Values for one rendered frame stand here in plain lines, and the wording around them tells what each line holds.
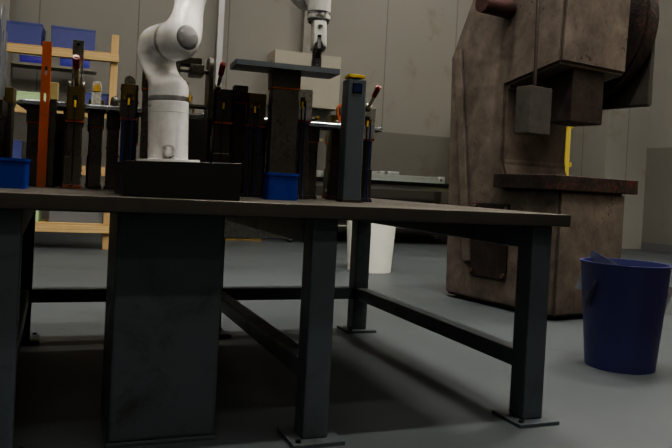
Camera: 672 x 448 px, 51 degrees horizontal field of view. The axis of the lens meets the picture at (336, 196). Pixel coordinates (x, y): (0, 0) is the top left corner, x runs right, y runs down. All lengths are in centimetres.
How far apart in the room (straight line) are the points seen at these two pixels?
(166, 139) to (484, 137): 318
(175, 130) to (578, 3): 317
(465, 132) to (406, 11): 623
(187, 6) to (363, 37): 866
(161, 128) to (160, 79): 15
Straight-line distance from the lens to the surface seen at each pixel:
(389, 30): 1101
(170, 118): 216
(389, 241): 636
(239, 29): 1021
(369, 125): 275
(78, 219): 750
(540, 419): 258
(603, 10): 495
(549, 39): 471
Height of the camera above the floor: 76
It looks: 1 degrees down
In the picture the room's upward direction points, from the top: 3 degrees clockwise
